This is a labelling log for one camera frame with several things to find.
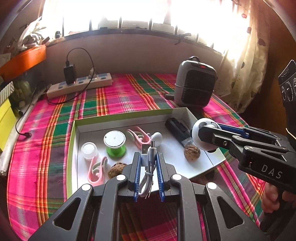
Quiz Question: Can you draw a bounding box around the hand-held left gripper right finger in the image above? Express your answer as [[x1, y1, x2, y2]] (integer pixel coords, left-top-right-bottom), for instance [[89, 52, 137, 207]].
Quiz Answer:
[[156, 152, 270, 241]]

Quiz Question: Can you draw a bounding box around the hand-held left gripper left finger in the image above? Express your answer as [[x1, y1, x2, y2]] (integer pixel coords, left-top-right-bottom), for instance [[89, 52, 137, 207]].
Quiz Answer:
[[28, 152, 142, 241]]

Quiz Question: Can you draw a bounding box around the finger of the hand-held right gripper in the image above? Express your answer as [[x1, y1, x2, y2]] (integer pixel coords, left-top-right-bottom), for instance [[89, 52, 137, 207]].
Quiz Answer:
[[198, 125, 289, 154], [217, 123, 281, 146]]

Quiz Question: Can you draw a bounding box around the green and white cardboard box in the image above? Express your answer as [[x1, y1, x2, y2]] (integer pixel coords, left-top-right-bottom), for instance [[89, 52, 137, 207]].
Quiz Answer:
[[67, 107, 227, 200]]

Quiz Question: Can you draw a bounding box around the white panda-face round gadget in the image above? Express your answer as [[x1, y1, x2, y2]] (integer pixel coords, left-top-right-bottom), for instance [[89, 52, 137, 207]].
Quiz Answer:
[[190, 118, 220, 152]]

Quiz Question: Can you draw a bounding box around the brown walnut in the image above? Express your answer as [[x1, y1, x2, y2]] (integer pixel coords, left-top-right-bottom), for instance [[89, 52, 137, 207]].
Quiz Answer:
[[107, 163, 127, 179], [184, 144, 200, 162]]

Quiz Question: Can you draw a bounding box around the white USB cable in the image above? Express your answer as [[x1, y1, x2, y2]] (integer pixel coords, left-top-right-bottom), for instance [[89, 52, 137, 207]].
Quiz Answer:
[[136, 140, 159, 198]]

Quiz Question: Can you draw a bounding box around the black flashlight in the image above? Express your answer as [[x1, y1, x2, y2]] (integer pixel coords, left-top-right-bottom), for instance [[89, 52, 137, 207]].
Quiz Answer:
[[165, 118, 195, 147]]

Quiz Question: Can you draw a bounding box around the pink ear-hook clip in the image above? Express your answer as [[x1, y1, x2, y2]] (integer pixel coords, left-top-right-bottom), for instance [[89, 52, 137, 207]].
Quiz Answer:
[[127, 126, 152, 147], [88, 156, 109, 185]]

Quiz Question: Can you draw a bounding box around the white mushroom-shaped knob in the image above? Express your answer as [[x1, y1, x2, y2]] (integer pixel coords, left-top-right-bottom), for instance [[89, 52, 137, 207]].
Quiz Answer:
[[149, 132, 163, 147]]

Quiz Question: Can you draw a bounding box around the green and white spool stand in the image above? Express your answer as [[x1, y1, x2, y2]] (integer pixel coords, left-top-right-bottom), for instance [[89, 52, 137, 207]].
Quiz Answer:
[[104, 130, 127, 159]]

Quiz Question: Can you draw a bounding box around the small white round jar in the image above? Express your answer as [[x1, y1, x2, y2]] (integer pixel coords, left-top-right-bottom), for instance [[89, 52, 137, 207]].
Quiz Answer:
[[81, 142, 98, 161]]

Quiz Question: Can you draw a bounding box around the person's right hand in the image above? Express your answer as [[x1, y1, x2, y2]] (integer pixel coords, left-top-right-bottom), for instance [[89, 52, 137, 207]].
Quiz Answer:
[[261, 183, 296, 210]]

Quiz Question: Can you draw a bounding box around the grey space heater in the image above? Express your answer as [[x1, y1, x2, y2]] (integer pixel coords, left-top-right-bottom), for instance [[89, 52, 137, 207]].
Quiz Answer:
[[174, 56, 218, 108]]

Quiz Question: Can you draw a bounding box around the cream dotted curtain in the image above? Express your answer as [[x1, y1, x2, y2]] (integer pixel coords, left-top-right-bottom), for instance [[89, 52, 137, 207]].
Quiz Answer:
[[228, 0, 271, 114]]

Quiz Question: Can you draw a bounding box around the pink green plaid tablecloth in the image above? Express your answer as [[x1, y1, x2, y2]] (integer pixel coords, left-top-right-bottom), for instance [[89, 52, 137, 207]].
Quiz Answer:
[[7, 73, 280, 241]]

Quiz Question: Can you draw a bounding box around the beige power strip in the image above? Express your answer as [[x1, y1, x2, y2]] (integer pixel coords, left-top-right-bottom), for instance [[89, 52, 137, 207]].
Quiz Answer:
[[46, 72, 112, 98]]

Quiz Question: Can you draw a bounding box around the black charger adapter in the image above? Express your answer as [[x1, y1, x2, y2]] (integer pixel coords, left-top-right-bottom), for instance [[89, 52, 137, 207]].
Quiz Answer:
[[63, 61, 76, 85]]

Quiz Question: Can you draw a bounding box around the white side shelf board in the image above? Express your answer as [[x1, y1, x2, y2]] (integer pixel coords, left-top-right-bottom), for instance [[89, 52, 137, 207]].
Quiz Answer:
[[0, 100, 35, 178]]

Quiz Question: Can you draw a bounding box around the yellow cardboard box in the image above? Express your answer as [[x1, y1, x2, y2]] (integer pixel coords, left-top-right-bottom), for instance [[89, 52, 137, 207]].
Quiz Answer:
[[0, 97, 16, 152]]

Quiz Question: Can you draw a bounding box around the green white striped box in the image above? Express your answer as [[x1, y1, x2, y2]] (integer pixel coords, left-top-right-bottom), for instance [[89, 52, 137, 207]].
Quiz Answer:
[[0, 82, 15, 100]]

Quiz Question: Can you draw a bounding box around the orange tray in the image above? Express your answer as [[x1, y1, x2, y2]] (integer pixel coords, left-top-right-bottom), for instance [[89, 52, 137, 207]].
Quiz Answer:
[[0, 44, 47, 80]]

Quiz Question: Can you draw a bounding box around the black charging cable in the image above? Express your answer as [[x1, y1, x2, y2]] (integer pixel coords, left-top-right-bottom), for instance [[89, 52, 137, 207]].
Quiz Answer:
[[15, 48, 94, 137]]

